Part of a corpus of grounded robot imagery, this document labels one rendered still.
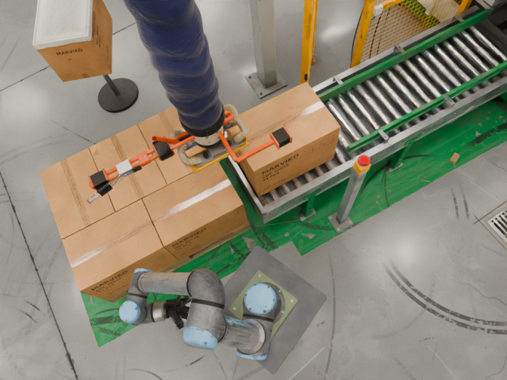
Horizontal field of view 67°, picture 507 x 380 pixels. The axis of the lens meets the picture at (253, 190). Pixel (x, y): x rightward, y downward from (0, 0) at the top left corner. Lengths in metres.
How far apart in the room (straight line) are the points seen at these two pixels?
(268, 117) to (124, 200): 1.17
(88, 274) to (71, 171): 0.80
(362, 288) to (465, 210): 1.04
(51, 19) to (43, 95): 1.26
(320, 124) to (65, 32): 1.92
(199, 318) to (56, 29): 2.48
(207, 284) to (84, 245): 1.61
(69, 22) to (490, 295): 3.59
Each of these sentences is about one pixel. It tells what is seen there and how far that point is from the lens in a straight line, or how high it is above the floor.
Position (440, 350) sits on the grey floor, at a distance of 3.15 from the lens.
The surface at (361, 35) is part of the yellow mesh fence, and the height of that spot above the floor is 0.83.
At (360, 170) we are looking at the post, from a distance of 2.23.
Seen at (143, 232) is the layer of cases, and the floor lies 0.54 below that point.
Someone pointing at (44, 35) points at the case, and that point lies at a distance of 3.29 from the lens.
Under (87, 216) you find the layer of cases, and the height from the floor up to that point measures 0.54.
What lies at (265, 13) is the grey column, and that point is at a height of 0.85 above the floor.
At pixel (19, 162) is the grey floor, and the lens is 4.15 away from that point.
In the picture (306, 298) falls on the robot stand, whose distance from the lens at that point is 2.24.
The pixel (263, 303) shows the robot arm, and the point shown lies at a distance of 1.88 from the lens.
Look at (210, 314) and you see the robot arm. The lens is 1.33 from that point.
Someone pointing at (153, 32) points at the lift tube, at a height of 2.03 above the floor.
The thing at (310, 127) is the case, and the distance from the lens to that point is 2.39.
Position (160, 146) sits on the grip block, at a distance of 2.04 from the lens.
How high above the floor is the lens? 2.96
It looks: 66 degrees down
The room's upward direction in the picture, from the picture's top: 12 degrees counter-clockwise
